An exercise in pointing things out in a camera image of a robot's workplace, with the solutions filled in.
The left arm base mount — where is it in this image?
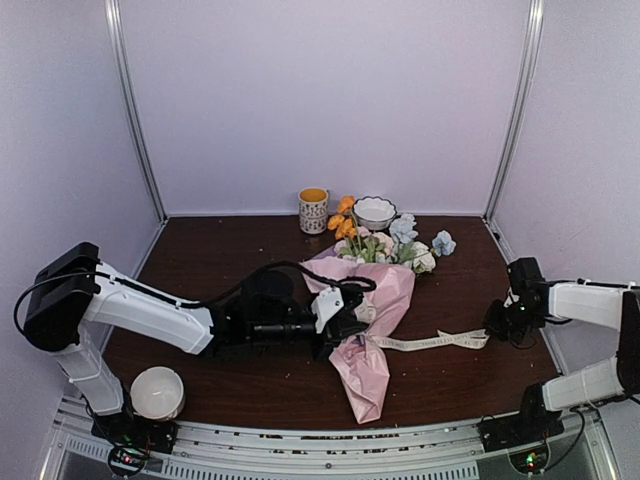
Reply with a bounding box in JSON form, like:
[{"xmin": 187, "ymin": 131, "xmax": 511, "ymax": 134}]
[{"xmin": 91, "ymin": 414, "xmax": 178, "ymax": 477}]

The aluminium front rail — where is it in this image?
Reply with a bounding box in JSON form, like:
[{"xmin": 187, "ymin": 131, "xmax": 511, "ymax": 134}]
[{"xmin": 39, "ymin": 389, "xmax": 616, "ymax": 480}]

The left aluminium frame post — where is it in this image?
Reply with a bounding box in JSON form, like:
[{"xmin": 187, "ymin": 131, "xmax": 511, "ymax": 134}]
[{"xmin": 104, "ymin": 0, "xmax": 168, "ymax": 224}]

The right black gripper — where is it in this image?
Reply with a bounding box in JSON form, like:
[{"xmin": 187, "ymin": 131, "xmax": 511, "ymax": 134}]
[{"xmin": 482, "ymin": 297, "xmax": 542, "ymax": 344}]

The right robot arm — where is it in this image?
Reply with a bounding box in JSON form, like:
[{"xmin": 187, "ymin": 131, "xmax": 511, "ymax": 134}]
[{"xmin": 483, "ymin": 257, "xmax": 639, "ymax": 442}]

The white scalloped bowl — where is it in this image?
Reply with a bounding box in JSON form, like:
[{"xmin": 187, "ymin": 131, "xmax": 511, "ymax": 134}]
[{"xmin": 353, "ymin": 196, "xmax": 397, "ymax": 231}]

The pink purple wrapping paper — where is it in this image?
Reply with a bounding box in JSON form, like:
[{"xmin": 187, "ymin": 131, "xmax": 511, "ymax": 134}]
[{"xmin": 302, "ymin": 252, "xmax": 416, "ymax": 424}]

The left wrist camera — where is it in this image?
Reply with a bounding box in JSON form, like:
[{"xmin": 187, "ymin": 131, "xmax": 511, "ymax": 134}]
[{"xmin": 311, "ymin": 287, "xmax": 365, "ymax": 334}]

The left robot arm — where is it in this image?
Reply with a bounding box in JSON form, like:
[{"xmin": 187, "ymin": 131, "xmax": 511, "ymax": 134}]
[{"xmin": 13, "ymin": 242, "xmax": 377, "ymax": 444}]

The pink fake flower stem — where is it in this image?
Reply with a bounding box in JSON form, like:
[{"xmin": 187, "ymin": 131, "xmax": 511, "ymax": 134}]
[{"xmin": 334, "ymin": 232, "xmax": 394, "ymax": 264}]

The right aluminium frame post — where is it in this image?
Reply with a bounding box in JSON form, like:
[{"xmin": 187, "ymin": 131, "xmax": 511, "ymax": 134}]
[{"xmin": 483, "ymin": 0, "xmax": 545, "ymax": 224}]

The beige ribbon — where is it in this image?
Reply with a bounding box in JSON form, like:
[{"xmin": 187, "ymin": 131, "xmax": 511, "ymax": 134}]
[{"xmin": 366, "ymin": 329, "xmax": 490, "ymax": 352}]

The orange fake flower stem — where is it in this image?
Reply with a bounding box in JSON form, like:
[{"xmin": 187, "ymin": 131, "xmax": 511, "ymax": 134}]
[{"xmin": 328, "ymin": 196, "xmax": 362, "ymax": 257}]

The light blue fake flower stem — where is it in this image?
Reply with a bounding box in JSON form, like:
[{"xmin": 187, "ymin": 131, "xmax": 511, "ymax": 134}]
[{"xmin": 389, "ymin": 214, "xmax": 457, "ymax": 261}]

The patterned mug with orange inside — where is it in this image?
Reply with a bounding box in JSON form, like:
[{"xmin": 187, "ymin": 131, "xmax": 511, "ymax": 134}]
[{"xmin": 298, "ymin": 187, "xmax": 329, "ymax": 235}]

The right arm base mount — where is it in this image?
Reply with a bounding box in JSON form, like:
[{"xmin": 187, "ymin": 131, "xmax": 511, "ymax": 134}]
[{"xmin": 477, "ymin": 415, "xmax": 564, "ymax": 477}]

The aluminium frame post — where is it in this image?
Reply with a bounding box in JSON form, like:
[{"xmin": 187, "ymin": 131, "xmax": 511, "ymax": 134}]
[
  {"xmin": 104, "ymin": 0, "xmax": 168, "ymax": 224},
  {"xmin": 483, "ymin": 0, "xmax": 545, "ymax": 224}
]

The white round cup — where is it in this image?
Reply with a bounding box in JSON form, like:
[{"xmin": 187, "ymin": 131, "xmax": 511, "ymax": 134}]
[{"xmin": 130, "ymin": 366, "xmax": 186, "ymax": 422}]

